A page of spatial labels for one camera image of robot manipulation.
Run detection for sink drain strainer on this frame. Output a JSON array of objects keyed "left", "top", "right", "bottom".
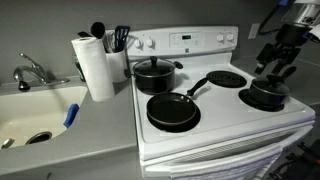
[{"left": 26, "top": 131, "right": 52, "bottom": 145}]

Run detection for chrome sink faucet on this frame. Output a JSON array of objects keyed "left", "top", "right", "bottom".
[{"left": 13, "top": 53, "right": 69, "bottom": 92}]

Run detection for blue sponge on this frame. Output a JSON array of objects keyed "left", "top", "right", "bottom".
[{"left": 63, "top": 104, "right": 79, "bottom": 128}]

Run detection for large black pot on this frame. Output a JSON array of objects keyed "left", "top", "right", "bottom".
[{"left": 124, "top": 61, "right": 183, "bottom": 95}]

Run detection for white paper towel roll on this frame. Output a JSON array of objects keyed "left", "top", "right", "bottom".
[{"left": 71, "top": 37, "right": 115, "bottom": 102}]

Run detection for dark blue slotted spatula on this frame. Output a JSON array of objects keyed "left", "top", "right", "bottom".
[{"left": 114, "top": 25, "right": 130, "bottom": 52}]

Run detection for small black pot right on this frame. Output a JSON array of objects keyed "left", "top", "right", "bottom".
[{"left": 249, "top": 66, "right": 297, "bottom": 106}]

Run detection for white towel on oven handle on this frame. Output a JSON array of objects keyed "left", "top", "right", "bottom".
[{"left": 170, "top": 145, "right": 282, "bottom": 180}]

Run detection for white wall outlet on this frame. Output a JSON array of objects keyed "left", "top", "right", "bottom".
[{"left": 248, "top": 23, "right": 260, "bottom": 39}]

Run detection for white electric stove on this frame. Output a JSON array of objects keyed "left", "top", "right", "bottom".
[{"left": 127, "top": 26, "right": 315, "bottom": 180}]

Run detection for rear right coil burner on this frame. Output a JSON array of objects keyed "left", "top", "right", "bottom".
[{"left": 206, "top": 70, "right": 247, "bottom": 88}]

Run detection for black utensil handle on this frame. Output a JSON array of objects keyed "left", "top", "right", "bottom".
[{"left": 77, "top": 31, "right": 92, "bottom": 37}]

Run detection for black ladle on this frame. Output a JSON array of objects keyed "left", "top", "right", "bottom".
[{"left": 90, "top": 22, "right": 108, "bottom": 52}]

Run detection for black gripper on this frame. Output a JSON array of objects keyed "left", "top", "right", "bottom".
[{"left": 255, "top": 24, "right": 309, "bottom": 75}]

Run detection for glass lid of large pot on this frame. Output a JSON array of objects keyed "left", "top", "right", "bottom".
[{"left": 133, "top": 56, "right": 175, "bottom": 76}]

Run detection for white utensil crock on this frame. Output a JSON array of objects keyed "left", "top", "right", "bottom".
[{"left": 106, "top": 51, "right": 127, "bottom": 83}]

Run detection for glass lid of small pot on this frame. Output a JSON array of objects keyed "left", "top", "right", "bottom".
[{"left": 252, "top": 74, "right": 292, "bottom": 95}]

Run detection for white kitchen sink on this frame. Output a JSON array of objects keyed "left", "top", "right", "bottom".
[{"left": 0, "top": 86, "right": 87, "bottom": 148}]

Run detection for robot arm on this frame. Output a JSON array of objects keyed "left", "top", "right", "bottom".
[{"left": 255, "top": 0, "right": 320, "bottom": 75}]

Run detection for black frying pan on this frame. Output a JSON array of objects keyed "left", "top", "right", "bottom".
[{"left": 146, "top": 78, "right": 208, "bottom": 126}]

